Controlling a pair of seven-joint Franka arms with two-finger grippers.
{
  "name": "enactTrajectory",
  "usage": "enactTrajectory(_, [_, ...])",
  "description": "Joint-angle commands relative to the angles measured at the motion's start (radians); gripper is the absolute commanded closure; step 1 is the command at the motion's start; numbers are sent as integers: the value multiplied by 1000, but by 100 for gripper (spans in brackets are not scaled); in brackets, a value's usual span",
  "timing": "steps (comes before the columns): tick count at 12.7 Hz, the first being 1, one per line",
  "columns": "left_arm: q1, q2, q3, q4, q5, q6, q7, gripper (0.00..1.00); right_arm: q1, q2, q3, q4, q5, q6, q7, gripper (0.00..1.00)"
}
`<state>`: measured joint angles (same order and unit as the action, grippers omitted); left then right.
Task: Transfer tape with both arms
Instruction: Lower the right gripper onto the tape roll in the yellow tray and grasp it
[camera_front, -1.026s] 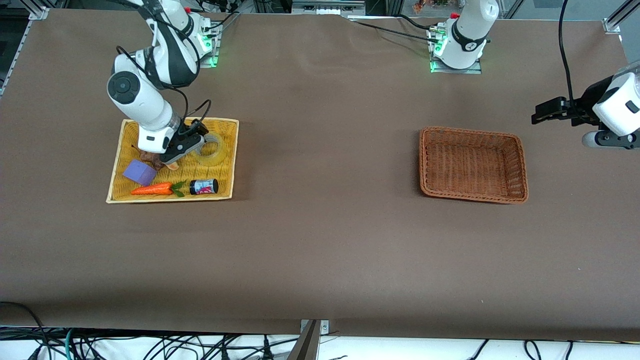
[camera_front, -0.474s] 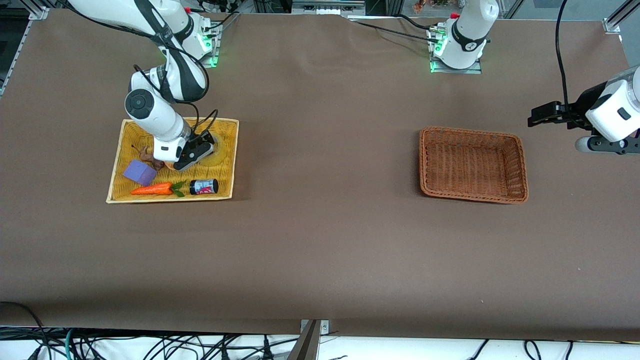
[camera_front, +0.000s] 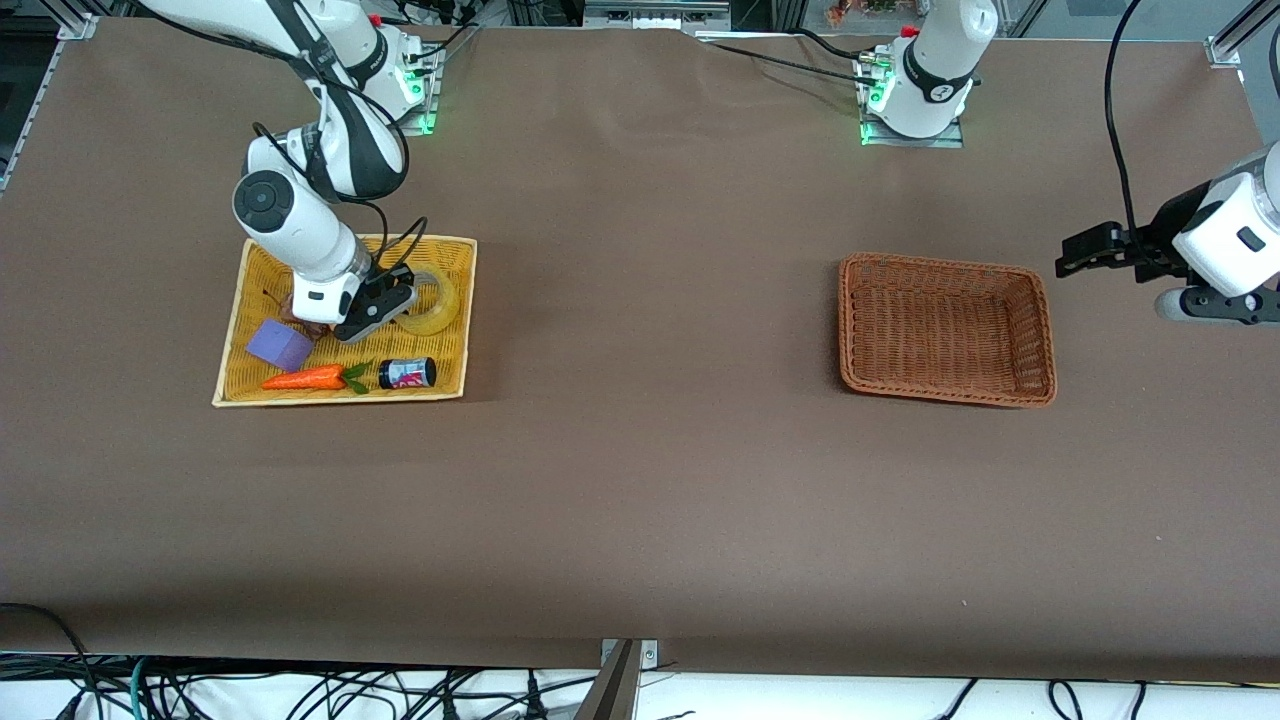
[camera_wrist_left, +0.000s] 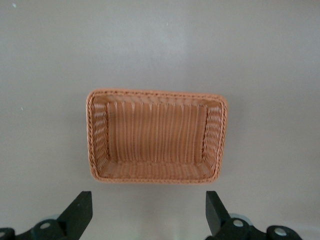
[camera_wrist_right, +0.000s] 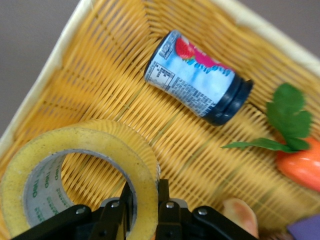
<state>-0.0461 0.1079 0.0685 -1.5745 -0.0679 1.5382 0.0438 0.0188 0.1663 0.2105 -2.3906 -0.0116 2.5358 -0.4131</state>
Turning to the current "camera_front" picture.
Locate yellow tape roll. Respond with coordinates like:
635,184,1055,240
393,268,459,336

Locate small jar with black lid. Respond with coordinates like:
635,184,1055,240
378,357,438,391

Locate brown root toy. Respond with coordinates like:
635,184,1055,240
262,288,336,337

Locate yellow wicker basket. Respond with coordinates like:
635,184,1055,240
211,234,478,408

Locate purple foam cube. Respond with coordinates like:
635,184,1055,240
246,318,315,373

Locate orange toy carrot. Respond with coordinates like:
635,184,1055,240
261,360,376,395

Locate brown wicker basket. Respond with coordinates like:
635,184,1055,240
838,252,1058,409

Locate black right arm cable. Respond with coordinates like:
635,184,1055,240
140,0,431,276

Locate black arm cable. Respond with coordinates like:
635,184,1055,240
1104,0,1146,246
140,0,431,276

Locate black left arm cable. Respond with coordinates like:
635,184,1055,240
1104,0,1146,246

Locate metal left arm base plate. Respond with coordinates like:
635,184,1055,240
858,50,966,149

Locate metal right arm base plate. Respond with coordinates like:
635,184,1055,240
398,45,443,136

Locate aluminium frame rail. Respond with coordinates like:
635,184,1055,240
0,0,101,191
1205,0,1280,71

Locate black base power cable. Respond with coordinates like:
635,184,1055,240
698,38,881,89

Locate grey metal equipment frame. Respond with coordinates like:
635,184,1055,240
580,0,733,31

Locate metal table edge bracket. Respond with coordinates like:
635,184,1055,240
575,638,661,720

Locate black floor cable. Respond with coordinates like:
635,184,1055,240
0,602,101,720

